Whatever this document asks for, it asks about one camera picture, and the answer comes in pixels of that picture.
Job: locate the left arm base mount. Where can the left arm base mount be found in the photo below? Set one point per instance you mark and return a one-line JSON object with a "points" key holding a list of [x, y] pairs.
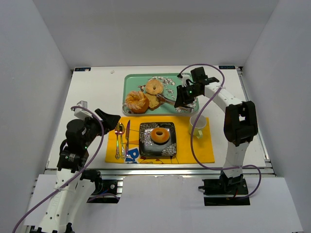
{"points": [[106, 190]]}

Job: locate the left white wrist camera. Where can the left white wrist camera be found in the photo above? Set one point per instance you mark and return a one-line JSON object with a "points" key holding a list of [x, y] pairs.
{"points": [[81, 113]]}

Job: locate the yellow placemat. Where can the yellow placemat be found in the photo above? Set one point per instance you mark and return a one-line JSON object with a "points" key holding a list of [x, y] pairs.
{"points": [[202, 147]]}

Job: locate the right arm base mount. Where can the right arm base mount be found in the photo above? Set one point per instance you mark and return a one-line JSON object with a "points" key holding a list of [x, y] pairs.
{"points": [[215, 193]]}

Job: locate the black floral square plate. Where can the black floral square plate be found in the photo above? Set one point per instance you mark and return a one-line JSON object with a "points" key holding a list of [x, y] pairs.
{"points": [[148, 148]]}

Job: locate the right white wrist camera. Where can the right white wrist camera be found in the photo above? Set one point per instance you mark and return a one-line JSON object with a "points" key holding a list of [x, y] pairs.
{"points": [[185, 78]]}

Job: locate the sugared bundt cake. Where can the sugared bundt cake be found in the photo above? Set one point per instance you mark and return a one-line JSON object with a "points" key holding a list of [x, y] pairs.
{"points": [[137, 102]]}

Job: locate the aluminium front rail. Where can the aluminium front rail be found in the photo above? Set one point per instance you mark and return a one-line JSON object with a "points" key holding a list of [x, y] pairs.
{"points": [[247, 171]]}

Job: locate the iridescent fork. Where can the iridescent fork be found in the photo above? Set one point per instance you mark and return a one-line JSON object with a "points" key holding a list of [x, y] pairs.
{"points": [[122, 131]]}

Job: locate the pale green mug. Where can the pale green mug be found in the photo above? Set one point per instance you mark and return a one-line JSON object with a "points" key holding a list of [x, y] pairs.
{"points": [[199, 127]]}

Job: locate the left blue corner label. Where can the left blue corner label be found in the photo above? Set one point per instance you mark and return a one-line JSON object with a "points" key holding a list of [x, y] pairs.
{"points": [[82, 69]]}

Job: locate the green floral tray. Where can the green floral tray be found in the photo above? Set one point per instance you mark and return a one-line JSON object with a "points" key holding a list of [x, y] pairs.
{"points": [[170, 81]]}

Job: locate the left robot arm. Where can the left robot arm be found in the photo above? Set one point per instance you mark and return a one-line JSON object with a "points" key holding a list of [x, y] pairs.
{"points": [[75, 183]]}

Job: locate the iridescent spoon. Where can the iridescent spoon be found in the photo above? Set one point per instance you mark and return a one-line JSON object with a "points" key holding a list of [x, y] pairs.
{"points": [[118, 145]]}

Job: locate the blue corner label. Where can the blue corner label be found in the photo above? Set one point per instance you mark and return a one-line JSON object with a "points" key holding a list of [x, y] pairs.
{"points": [[227, 67], [82, 69]]}

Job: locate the brown bread slice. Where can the brown bread slice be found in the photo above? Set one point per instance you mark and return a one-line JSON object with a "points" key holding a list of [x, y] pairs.
{"points": [[153, 101]]}

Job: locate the orange glazed bagel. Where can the orange glazed bagel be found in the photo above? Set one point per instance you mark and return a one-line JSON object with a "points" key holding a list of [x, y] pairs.
{"points": [[160, 135]]}

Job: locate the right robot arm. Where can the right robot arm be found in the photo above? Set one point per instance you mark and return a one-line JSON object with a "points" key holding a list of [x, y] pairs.
{"points": [[240, 123]]}

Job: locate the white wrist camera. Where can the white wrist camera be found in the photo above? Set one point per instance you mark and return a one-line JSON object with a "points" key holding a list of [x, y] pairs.
{"points": [[81, 113], [185, 78]]}

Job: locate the iridescent knife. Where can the iridescent knife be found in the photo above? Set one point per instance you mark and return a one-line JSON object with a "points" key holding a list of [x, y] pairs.
{"points": [[127, 132]]}

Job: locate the right blue corner label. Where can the right blue corner label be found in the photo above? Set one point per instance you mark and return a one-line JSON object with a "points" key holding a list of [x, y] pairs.
{"points": [[227, 67]]}

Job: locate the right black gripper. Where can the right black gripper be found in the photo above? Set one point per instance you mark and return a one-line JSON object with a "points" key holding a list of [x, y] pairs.
{"points": [[181, 97]]}

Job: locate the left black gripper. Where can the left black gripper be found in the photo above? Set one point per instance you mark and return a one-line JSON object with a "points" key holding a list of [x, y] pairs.
{"points": [[100, 122]]}

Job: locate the pale bagel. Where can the pale bagel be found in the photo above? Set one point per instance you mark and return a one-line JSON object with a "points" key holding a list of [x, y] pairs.
{"points": [[154, 87]]}

